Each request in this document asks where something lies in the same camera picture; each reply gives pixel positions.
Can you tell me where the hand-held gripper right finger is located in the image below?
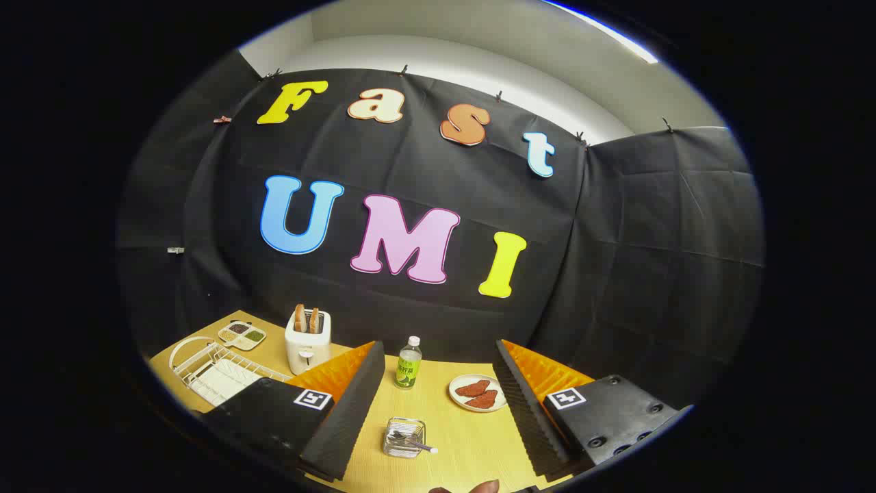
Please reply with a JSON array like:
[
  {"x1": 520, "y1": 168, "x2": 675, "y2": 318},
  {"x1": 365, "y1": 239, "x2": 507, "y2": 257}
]
[{"x1": 493, "y1": 339, "x2": 693, "y2": 481}]

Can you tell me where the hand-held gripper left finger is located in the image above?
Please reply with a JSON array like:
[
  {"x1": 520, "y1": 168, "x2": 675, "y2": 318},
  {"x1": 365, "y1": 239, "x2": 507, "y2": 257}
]
[{"x1": 202, "y1": 340, "x2": 387, "y2": 482}]

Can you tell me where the metal wire basket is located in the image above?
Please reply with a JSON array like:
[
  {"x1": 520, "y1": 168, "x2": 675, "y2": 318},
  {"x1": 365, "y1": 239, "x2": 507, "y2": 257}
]
[{"x1": 383, "y1": 417, "x2": 427, "y2": 458}]

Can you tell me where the checkered handle metal spoon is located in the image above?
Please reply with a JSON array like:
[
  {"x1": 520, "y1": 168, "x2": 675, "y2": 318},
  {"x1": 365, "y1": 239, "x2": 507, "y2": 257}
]
[{"x1": 387, "y1": 430, "x2": 439, "y2": 454}]

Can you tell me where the white wire dish rack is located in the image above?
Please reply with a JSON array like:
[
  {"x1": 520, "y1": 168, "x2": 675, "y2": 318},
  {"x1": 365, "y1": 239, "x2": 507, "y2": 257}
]
[{"x1": 169, "y1": 336, "x2": 295, "y2": 407}]

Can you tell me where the small white plate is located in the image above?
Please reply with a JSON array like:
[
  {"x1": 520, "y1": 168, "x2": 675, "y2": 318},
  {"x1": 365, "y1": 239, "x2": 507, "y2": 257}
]
[{"x1": 448, "y1": 374, "x2": 508, "y2": 413}]

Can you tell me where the divided seasoning dish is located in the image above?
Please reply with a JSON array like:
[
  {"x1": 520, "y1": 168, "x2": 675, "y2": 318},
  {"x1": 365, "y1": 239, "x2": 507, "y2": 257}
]
[{"x1": 218, "y1": 320, "x2": 267, "y2": 351}]

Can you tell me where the green label drink bottle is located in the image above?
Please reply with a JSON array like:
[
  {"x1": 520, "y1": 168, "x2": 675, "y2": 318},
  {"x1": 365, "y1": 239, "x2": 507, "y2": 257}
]
[{"x1": 395, "y1": 336, "x2": 423, "y2": 390}]

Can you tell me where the white toaster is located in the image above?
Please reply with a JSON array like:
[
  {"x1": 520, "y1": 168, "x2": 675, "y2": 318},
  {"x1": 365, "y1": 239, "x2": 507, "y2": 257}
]
[{"x1": 285, "y1": 309, "x2": 333, "y2": 375}]

